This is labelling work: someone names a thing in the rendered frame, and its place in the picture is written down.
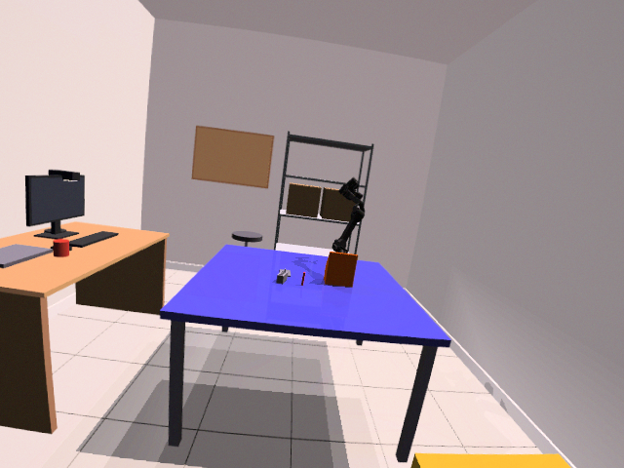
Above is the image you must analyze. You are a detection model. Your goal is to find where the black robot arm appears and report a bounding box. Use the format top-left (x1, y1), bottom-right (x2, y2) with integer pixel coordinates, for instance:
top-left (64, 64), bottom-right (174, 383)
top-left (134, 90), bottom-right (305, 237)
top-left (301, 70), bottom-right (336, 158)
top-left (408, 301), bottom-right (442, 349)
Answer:
top-left (332, 177), bottom-right (365, 254)

